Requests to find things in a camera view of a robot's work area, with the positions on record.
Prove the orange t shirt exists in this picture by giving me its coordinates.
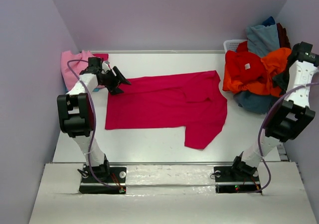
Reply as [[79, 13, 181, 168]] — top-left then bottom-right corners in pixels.
[[222, 48, 291, 97]]

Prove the light blue t shirt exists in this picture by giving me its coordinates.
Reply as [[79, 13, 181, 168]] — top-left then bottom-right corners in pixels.
[[245, 24, 280, 58]]

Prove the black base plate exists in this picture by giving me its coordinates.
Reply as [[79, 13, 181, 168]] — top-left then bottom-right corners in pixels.
[[77, 165, 127, 195], [210, 166, 262, 194]]

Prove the pink folded t shirt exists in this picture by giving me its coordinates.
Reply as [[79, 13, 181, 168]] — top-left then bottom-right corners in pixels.
[[60, 50, 98, 92]]

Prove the white plastic basket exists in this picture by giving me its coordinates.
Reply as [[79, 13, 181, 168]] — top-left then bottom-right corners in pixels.
[[223, 39, 247, 53]]

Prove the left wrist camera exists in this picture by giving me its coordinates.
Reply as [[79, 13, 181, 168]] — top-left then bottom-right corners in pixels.
[[103, 61, 115, 74]]

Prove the red t shirt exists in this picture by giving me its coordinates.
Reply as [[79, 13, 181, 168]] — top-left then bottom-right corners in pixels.
[[225, 41, 267, 84]]

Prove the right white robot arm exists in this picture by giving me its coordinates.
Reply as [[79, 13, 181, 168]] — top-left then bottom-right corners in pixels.
[[230, 42, 319, 176]]

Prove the royal blue t shirt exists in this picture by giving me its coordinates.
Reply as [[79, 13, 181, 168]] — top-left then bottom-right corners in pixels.
[[262, 16, 276, 27]]

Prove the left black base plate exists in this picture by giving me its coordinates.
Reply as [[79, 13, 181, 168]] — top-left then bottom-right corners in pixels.
[[77, 165, 127, 195]]

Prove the crimson t shirt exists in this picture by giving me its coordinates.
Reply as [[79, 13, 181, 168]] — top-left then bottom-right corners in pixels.
[[105, 71, 227, 149]]

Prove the magenta folded t shirt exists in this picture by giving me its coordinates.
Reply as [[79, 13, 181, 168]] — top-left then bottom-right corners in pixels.
[[93, 53, 109, 61]]

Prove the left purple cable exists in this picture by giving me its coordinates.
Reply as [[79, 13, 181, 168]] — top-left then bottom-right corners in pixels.
[[67, 59, 123, 191]]

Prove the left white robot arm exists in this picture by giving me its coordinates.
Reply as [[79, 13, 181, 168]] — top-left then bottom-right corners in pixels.
[[57, 57, 131, 184]]

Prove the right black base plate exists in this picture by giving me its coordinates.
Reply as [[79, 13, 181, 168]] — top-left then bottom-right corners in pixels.
[[210, 166, 262, 194]]

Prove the dark maroon t shirt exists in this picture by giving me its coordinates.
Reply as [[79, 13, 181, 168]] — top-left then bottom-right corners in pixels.
[[276, 23, 291, 49]]

